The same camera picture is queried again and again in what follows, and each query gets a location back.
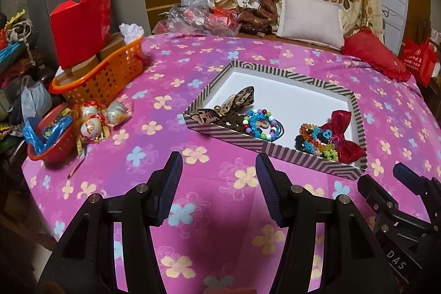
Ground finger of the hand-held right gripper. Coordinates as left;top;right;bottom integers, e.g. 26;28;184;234
393;162;431;200
357;174;405;224

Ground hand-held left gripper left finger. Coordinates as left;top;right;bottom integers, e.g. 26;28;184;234
37;151;184;294

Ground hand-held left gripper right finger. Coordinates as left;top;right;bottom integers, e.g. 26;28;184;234
255;153;400;294

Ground multicolour bead bracelet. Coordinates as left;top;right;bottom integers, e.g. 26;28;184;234
242;108;280;143

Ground black hair tie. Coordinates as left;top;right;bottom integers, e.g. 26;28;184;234
294;134;316;153

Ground green coil hair tie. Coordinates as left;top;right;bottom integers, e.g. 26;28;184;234
315;142;340;163

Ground brown hair tie with charm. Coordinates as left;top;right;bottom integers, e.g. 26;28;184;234
257;120;286;139

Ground blue bead bracelet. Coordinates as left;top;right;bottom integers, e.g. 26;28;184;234
247;113;273;136

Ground colourful hair tie bundle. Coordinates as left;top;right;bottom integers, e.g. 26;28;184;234
303;129;333;155

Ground red satin hair bow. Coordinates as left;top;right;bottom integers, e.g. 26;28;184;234
320;110;365;164

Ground leopard print hair bow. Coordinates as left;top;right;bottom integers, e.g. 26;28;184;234
189;85;256;127

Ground striped shallow box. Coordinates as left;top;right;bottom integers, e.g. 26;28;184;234
182;61;369;182

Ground yellow measuring tape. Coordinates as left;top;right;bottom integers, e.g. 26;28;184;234
65;108;85;164

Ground white decorated egg ornament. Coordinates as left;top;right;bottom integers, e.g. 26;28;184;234
80;103;102;119
80;118;106;141

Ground red shopping bag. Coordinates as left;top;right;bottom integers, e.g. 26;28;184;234
400;37;440;88

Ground red plastic bowl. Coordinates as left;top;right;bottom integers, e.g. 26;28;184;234
27;104;78;164

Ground pink floral bedsheet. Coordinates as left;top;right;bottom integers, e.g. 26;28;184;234
21;33;441;294

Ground red ruffled cushion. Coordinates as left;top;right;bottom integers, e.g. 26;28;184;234
341;29;412;81

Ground orange plastic basket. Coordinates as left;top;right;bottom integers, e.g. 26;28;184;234
48;36;145;105

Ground blue foil wrappers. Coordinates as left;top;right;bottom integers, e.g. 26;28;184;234
22;115;73;155

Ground brown cardboard box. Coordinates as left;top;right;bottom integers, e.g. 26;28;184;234
71;55;102;79
99;32;127;62

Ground white plastic bag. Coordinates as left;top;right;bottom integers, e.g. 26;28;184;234
21;75;53;119

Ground white tissue paper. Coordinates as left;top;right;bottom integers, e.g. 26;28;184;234
119;23;145;45

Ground brown patterned blanket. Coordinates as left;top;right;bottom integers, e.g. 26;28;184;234
236;1;281;36

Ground clear plastic bag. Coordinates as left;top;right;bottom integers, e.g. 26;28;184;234
153;0;242;37

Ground white small pillow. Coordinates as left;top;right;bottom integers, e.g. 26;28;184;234
276;0;345;52

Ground red gift box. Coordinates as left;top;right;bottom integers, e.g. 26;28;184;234
49;0;112;69

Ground blue plastic item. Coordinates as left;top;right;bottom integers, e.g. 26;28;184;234
0;41;23;64

